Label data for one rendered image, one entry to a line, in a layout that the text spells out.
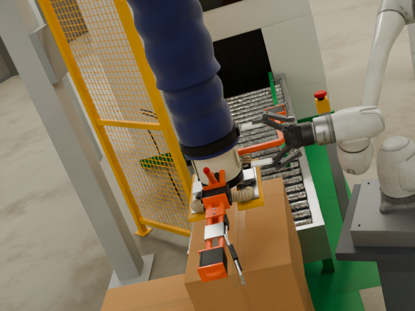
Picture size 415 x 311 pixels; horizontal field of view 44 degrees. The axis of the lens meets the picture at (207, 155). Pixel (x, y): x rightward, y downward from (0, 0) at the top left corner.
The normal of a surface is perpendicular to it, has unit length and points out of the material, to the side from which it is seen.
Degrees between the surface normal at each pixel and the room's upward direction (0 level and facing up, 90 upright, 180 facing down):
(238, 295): 90
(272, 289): 90
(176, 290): 0
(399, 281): 90
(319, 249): 90
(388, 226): 2
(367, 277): 0
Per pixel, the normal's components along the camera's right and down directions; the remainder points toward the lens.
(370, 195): -0.30, -0.84
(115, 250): -0.04, 0.46
